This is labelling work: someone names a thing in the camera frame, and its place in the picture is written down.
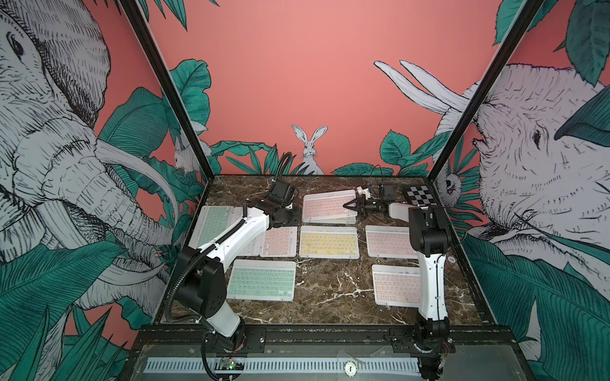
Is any yellow keyboard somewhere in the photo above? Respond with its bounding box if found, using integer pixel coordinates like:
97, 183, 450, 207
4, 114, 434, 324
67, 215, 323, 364
299, 226, 360, 260
306, 217, 357, 225

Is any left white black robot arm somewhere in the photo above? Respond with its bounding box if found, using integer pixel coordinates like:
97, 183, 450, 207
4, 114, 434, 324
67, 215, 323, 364
163, 200, 302, 338

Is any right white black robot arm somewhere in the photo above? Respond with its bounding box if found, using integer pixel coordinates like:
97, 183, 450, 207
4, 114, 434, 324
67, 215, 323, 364
342, 196, 452, 353

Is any left pink keyboard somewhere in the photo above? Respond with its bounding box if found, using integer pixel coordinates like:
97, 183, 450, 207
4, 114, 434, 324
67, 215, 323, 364
261, 226, 298, 257

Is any right middle pink keyboard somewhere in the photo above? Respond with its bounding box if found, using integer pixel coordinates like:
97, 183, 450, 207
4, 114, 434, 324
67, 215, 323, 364
365, 225, 417, 260

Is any left white keyboard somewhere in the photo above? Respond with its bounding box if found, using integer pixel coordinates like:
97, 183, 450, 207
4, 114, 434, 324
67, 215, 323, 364
227, 207, 265, 257

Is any black white checkerboard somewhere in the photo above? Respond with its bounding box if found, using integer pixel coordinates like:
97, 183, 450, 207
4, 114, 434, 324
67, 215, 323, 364
402, 185, 437, 207

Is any far left green keyboard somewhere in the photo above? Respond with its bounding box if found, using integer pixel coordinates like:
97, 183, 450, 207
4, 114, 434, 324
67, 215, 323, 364
188, 206, 234, 249

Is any green keyboard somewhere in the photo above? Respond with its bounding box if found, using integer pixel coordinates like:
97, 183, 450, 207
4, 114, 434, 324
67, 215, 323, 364
188, 206, 234, 249
227, 260, 296, 302

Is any near green keyboard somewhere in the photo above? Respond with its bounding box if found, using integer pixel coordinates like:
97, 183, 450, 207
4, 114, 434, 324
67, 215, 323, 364
227, 260, 296, 302

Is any right near pink keyboard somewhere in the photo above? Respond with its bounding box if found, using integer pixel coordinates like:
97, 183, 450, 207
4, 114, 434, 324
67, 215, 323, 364
372, 264, 421, 308

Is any small electronics board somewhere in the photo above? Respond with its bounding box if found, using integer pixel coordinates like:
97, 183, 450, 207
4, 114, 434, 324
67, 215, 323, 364
218, 358, 245, 372

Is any round silver lock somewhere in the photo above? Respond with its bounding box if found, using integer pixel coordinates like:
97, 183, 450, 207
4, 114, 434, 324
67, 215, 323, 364
344, 361, 357, 377

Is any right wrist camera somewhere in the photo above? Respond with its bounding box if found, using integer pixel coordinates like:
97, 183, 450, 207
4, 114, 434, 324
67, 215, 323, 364
378, 185, 397, 203

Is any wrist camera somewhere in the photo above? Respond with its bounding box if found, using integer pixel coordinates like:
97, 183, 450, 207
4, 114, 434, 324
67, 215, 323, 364
266, 180, 296, 207
378, 185, 397, 203

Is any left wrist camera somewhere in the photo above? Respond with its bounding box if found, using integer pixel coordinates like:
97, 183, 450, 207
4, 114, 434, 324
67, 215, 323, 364
266, 180, 296, 207

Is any black front mounting rail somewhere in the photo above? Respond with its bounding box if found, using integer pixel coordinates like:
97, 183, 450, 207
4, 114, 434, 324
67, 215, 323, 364
131, 325, 519, 356

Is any white slotted cable duct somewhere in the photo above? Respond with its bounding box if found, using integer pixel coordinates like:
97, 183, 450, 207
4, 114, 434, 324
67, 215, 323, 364
143, 357, 420, 376

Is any left black frame post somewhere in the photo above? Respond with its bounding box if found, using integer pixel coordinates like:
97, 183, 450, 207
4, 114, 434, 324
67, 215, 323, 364
120, 0, 214, 181

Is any black frame post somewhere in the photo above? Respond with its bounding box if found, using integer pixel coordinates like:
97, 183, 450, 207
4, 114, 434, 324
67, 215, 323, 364
120, 0, 214, 181
427, 0, 544, 183

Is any right black frame post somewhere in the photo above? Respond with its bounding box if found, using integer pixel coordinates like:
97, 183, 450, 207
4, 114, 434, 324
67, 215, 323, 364
427, 0, 544, 183

